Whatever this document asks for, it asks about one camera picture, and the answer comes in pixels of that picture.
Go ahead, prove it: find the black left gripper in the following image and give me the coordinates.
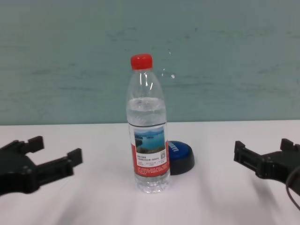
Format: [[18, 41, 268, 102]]
[[0, 135, 83, 196]]

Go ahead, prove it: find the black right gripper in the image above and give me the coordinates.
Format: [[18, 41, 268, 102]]
[[232, 138, 300, 187]]

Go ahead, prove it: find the clear red-capped water bottle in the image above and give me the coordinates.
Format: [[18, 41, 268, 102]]
[[126, 53, 171, 194]]

